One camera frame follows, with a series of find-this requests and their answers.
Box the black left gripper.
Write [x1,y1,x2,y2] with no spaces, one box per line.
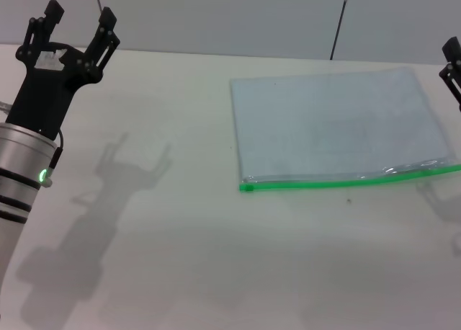
[4,0,121,141]

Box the clear document bag green zipper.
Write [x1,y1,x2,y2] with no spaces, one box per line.
[229,66,461,194]

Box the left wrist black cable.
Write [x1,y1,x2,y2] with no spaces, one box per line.
[44,128,66,187]

